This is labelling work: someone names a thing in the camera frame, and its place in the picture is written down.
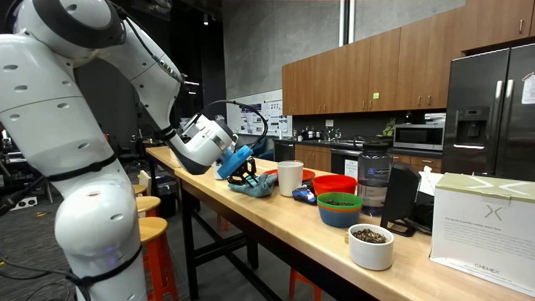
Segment short wooden work table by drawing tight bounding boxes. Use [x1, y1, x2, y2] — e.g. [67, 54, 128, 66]
[144, 146, 191, 198]

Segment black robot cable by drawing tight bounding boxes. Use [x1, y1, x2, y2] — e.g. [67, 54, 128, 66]
[191, 99, 271, 153]

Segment blue towel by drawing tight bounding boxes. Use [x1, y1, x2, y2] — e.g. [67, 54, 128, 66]
[228, 173, 280, 199]

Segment black dishwasher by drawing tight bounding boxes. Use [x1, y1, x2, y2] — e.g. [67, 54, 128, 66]
[330, 148, 365, 181]

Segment small dark blue object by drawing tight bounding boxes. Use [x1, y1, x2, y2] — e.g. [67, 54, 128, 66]
[291, 186, 318, 206]

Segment steel microwave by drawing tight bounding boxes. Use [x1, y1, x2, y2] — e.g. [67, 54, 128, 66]
[392, 122, 447, 153]

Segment long wooden work table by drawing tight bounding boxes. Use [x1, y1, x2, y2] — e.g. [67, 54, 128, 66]
[173, 149, 535, 301]

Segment blue bowl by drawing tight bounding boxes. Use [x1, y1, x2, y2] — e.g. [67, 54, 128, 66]
[316, 206, 363, 230]

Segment blue wrist mount disc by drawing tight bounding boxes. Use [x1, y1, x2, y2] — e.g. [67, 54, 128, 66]
[216, 144, 256, 181]

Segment red bowl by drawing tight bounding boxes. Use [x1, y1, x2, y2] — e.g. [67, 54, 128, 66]
[311, 174, 360, 198]

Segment wooden lower cabinets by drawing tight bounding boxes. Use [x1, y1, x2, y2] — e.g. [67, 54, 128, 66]
[293, 143, 445, 174]

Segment white bracket on floor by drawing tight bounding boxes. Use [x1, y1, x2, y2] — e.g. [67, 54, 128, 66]
[7, 196, 41, 214]

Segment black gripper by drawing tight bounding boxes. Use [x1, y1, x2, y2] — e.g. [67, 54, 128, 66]
[228, 158, 261, 189]

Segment white wall poster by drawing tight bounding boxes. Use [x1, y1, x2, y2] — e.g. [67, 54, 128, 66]
[226, 89, 295, 141]

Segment green potted plant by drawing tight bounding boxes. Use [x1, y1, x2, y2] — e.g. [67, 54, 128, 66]
[382, 119, 398, 141]

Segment wooden upper cabinets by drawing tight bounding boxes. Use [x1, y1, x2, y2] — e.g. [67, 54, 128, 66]
[281, 0, 535, 117]

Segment clear bottle with black lid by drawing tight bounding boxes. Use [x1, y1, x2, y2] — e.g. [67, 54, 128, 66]
[357, 139, 393, 218]

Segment tall white cup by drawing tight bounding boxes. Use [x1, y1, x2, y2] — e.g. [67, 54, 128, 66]
[276, 159, 306, 199]

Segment black speaker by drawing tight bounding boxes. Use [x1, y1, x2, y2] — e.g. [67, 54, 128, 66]
[380, 164, 423, 240]

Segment black steel refrigerator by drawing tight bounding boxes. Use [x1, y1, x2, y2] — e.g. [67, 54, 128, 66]
[442, 42, 535, 183]

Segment green bowl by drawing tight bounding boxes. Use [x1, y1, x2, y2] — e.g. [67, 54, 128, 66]
[316, 191, 365, 214]

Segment wooden cabinets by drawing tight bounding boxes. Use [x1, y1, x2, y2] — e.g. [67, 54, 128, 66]
[281, 0, 535, 117]
[293, 143, 445, 174]

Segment blue chair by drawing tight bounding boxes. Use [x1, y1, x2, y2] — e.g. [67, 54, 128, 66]
[250, 134, 276, 163]

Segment white ramekin with dark contents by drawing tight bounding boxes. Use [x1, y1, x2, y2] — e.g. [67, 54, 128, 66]
[347, 223, 397, 273]

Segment white paper bag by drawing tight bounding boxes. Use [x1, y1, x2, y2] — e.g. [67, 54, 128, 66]
[417, 166, 447, 198]

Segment white cardboard box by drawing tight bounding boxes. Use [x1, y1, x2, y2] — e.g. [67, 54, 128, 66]
[428, 173, 535, 300]

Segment white vertical wall pipe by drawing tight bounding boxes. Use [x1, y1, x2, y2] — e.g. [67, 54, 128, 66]
[338, 0, 357, 49]

